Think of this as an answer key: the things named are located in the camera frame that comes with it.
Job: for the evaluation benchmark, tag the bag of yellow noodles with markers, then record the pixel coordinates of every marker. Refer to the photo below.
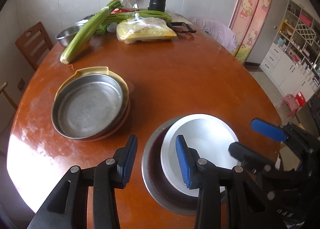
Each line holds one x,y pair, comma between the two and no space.
143,29

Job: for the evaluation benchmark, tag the red plastic stool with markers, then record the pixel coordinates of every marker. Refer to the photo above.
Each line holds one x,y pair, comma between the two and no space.
300,99

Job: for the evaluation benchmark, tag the black folding bracket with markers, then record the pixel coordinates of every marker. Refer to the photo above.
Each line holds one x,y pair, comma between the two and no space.
181,28

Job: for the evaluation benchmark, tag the lilac cloth on chair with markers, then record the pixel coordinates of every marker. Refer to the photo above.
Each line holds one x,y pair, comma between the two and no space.
218,31

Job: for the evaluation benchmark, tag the pink cartoon cat wardrobe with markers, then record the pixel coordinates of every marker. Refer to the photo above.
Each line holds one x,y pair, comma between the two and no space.
247,21

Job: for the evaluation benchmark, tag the pink kids stool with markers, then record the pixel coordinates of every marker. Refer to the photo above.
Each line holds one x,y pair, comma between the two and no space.
292,103

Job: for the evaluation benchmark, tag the steel basin behind celery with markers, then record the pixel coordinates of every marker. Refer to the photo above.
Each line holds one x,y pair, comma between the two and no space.
65,37

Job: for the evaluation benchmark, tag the long celery bunch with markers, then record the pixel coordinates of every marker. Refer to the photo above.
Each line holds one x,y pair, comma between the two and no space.
82,37

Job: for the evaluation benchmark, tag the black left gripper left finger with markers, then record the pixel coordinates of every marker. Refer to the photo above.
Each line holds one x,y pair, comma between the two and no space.
66,206

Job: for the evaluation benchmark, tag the large white paper bowl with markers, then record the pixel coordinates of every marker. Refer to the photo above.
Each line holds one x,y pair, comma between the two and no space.
207,134

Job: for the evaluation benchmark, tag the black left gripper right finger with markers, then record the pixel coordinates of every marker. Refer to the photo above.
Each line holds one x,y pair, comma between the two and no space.
247,206

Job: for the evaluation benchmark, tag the white shelf cabinet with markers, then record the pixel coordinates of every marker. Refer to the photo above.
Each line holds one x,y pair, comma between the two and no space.
292,61

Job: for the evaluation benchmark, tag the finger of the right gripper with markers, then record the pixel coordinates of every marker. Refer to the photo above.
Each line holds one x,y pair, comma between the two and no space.
273,132
249,159

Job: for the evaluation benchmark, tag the curved wooden chair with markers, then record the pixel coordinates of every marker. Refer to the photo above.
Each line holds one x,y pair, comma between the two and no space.
9,99

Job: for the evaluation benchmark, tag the brown wooden chair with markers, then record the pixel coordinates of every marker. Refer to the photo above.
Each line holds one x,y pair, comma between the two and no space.
33,43

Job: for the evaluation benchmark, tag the stainless steel bowl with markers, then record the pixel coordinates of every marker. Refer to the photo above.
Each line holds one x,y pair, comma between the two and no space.
154,178

